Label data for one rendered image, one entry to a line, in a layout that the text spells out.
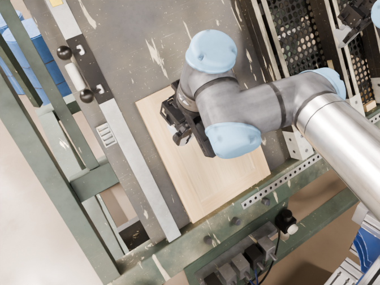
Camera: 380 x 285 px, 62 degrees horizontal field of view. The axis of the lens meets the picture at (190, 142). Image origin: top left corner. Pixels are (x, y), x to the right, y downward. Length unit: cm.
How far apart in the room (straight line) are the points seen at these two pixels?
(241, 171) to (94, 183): 54
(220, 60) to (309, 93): 14
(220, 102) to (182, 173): 67
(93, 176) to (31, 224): 161
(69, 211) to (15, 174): 210
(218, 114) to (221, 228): 80
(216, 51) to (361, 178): 26
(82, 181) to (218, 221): 50
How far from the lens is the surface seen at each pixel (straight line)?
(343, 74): 144
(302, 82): 51
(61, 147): 182
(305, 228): 201
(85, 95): 87
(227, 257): 129
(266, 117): 48
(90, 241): 108
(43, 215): 267
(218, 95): 47
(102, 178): 110
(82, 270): 230
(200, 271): 127
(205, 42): 49
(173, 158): 109
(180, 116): 66
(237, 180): 122
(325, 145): 44
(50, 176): 100
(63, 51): 87
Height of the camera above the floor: 192
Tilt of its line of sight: 45 degrees down
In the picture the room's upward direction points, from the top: 11 degrees counter-clockwise
